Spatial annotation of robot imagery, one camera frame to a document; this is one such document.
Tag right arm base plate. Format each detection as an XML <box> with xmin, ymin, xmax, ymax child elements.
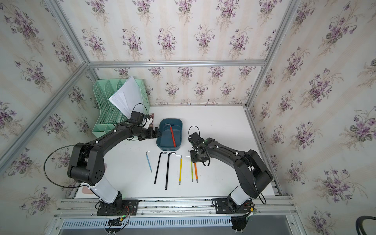
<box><xmin>211</xmin><ymin>197</ymin><xmax>255</xmax><ymax>214</ymax></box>

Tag white ventilation grille strip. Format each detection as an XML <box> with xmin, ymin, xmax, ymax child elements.
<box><xmin>61</xmin><ymin>216</ymin><xmax>233</xmax><ymax>230</ymax></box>

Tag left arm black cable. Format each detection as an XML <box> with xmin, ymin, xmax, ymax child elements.
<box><xmin>43</xmin><ymin>143</ymin><xmax>86</xmax><ymax>189</ymax></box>

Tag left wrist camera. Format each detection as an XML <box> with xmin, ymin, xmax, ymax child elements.
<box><xmin>128</xmin><ymin>111</ymin><xmax>148</xmax><ymax>128</ymax></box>

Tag long black hex key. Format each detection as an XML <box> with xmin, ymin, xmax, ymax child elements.
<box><xmin>165</xmin><ymin>152</ymin><xmax>176</xmax><ymax>191</ymax></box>

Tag pink object beside table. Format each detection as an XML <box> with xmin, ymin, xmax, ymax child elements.
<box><xmin>82</xmin><ymin>186</ymin><xmax>93</xmax><ymax>194</ymax></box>

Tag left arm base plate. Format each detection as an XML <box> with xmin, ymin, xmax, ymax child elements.
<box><xmin>95</xmin><ymin>199</ymin><xmax>140</xmax><ymax>216</ymax></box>

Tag white paper sheets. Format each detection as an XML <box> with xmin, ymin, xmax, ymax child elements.
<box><xmin>109</xmin><ymin>76</ymin><xmax>147</xmax><ymax>118</ymax></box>

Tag green mesh file organizer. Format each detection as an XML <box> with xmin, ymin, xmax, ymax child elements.
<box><xmin>92</xmin><ymin>78</ymin><xmax>150</xmax><ymax>139</ymax></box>

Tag aluminium front rail frame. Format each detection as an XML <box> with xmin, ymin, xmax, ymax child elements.
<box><xmin>45</xmin><ymin>196</ymin><xmax>306</xmax><ymax>235</ymax></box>

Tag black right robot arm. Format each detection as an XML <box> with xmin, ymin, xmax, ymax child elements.
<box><xmin>188</xmin><ymin>133</ymin><xmax>273</xmax><ymax>207</ymax></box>

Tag thin black hex key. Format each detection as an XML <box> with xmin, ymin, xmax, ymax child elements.
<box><xmin>154</xmin><ymin>151</ymin><xmax>167</xmax><ymax>184</ymax></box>

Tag red hex key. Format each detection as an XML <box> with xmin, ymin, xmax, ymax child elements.
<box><xmin>165</xmin><ymin>123</ymin><xmax>176</xmax><ymax>147</ymax></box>

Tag teal plastic storage box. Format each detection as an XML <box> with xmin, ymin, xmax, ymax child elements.
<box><xmin>156</xmin><ymin>118</ymin><xmax>183</xmax><ymax>151</ymax></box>

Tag blue hex key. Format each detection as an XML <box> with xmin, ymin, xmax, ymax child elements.
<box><xmin>146</xmin><ymin>151</ymin><xmax>153</xmax><ymax>173</ymax></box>

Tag yellow hex key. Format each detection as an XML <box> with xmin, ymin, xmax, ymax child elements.
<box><xmin>177</xmin><ymin>154</ymin><xmax>183</xmax><ymax>185</ymax></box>

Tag orange hex key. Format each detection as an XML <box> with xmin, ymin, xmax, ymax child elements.
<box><xmin>193</xmin><ymin>163</ymin><xmax>198</xmax><ymax>183</ymax></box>

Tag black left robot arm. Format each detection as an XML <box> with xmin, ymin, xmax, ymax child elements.
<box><xmin>67</xmin><ymin>122</ymin><xmax>162</xmax><ymax>204</ymax></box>

